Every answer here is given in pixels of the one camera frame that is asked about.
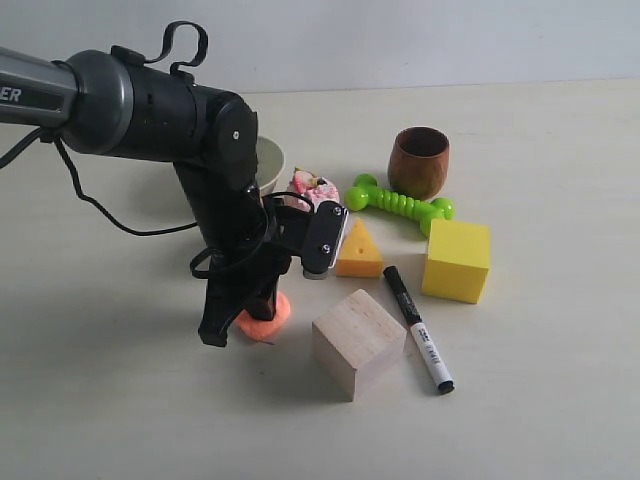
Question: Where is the pink round peach-like object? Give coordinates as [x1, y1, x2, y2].
[234, 292, 291, 342]

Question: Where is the yellow cheese wedge toy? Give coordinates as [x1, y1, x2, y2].
[335, 218, 384, 278]

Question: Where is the black cable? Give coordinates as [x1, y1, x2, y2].
[0, 20, 281, 281]

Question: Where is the black and white marker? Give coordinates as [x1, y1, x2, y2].
[383, 265, 455, 395]

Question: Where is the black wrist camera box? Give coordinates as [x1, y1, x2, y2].
[300, 201, 349, 280]

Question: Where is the yellow foam cube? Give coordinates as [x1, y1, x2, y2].
[421, 219, 491, 304]

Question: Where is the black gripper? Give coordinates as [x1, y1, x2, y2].
[197, 197, 320, 347]

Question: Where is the brown wooden cup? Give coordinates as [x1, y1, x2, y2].
[387, 126, 450, 200]

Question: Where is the green bone-shaped toy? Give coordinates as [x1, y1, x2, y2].
[344, 173, 456, 237]

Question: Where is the white ceramic bowl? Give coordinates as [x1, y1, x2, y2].
[256, 136, 285, 196]

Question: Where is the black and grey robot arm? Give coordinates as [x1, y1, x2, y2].
[1, 47, 291, 347]

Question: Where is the pink toy cake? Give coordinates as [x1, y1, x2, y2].
[287, 168, 340, 208]

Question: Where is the light wooden cube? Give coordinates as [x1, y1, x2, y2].
[312, 289, 406, 402]

